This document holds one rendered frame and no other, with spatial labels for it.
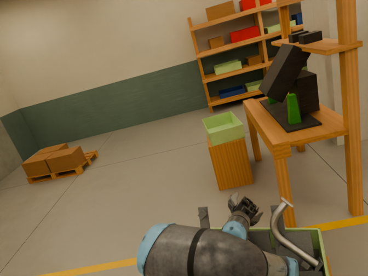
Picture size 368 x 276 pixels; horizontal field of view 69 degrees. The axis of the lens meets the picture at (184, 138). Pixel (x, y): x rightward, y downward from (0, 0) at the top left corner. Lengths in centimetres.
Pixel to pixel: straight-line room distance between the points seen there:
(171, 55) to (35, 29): 334
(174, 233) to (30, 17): 760
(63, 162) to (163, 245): 512
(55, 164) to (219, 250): 531
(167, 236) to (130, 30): 667
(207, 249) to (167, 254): 8
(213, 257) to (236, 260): 4
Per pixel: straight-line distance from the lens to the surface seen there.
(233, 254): 54
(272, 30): 657
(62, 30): 762
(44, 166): 591
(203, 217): 133
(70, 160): 554
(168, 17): 695
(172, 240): 57
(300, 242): 132
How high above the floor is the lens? 192
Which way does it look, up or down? 20 degrees down
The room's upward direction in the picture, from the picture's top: 16 degrees counter-clockwise
